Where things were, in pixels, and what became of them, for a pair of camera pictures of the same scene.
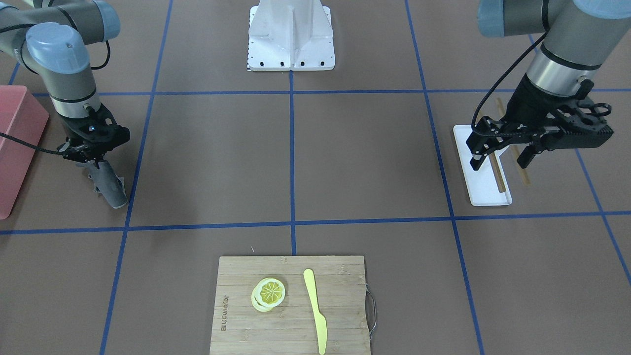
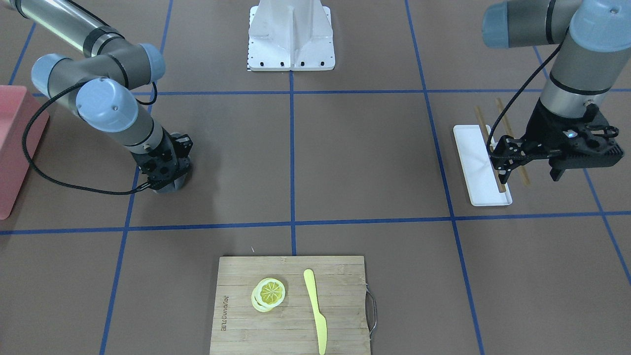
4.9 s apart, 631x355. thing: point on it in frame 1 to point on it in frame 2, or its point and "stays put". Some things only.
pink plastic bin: [22, 116] stays put
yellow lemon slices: [267, 293] stays put
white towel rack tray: [481, 183] stays put
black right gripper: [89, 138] to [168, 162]
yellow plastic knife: [321, 321] stays put
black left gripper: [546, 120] to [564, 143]
